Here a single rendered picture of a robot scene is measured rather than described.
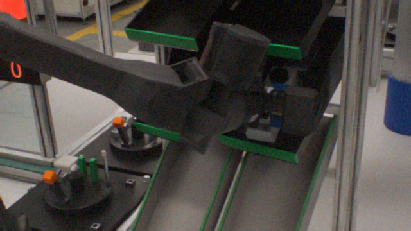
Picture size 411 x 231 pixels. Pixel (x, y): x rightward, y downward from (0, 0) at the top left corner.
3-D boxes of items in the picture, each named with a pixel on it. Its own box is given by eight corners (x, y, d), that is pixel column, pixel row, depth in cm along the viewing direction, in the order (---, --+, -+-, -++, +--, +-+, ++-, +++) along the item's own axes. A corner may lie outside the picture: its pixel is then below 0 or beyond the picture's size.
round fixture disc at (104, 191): (88, 222, 108) (87, 214, 108) (31, 209, 114) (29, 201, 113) (125, 187, 120) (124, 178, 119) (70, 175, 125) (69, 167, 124)
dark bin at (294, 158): (297, 165, 82) (289, 133, 77) (221, 145, 89) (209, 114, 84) (361, 40, 96) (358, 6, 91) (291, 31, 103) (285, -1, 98)
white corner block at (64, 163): (71, 181, 127) (69, 166, 125) (55, 178, 128) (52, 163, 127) (83, 172, 130) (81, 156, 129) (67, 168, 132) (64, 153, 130)
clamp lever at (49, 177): (63, 203, 110) (49, 179, 105) (55, 201, 111) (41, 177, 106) (72, 189, 112) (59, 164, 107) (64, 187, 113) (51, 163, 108)
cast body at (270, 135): (274, 144, 82) (264, 117, 76) (246, 138, 84) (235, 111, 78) (291, 97, 85) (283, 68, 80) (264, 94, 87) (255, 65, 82)
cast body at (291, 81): (291, 121, 88) (283, 90, 83) (265, 117, 90) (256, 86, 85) (309, 84, 92) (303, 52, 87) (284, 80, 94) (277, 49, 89)
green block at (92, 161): (96, 181, 118) (93, 161, 116) (91, 181, 119) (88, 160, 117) (99, 179, 119) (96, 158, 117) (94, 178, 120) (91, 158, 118)
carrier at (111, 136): (160, 183, 124) (156, 133, 119) (70, 165, 133) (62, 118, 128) (203, 136, 144) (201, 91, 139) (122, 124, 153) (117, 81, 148)
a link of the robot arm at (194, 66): (146, 119, 61) (185, 16, 57) (137, 91, 68) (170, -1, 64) (239, 143, 65) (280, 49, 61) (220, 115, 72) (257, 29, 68)
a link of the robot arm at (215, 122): (203, 162, 64) (235, 90, 61) (164, 138, 66) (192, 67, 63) (229, 152, 70) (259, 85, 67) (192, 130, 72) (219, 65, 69)
